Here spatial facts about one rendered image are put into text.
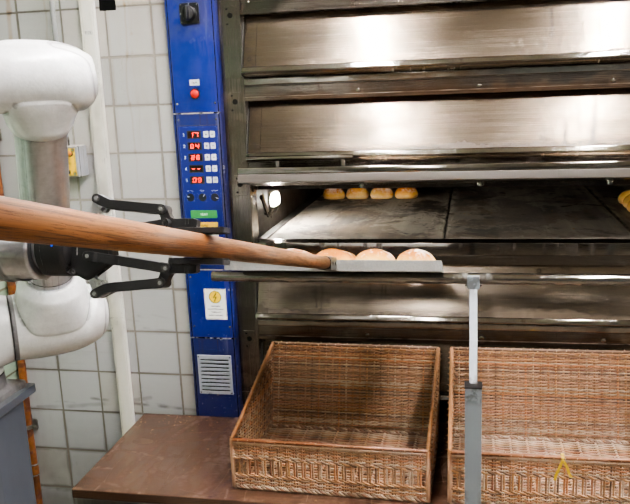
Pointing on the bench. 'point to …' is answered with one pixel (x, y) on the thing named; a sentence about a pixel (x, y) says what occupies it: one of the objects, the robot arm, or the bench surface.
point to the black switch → (189, 13)
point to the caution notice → (215, 304)
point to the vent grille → (215, 374)
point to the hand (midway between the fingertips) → (200, 246)
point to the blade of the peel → (350, 266)
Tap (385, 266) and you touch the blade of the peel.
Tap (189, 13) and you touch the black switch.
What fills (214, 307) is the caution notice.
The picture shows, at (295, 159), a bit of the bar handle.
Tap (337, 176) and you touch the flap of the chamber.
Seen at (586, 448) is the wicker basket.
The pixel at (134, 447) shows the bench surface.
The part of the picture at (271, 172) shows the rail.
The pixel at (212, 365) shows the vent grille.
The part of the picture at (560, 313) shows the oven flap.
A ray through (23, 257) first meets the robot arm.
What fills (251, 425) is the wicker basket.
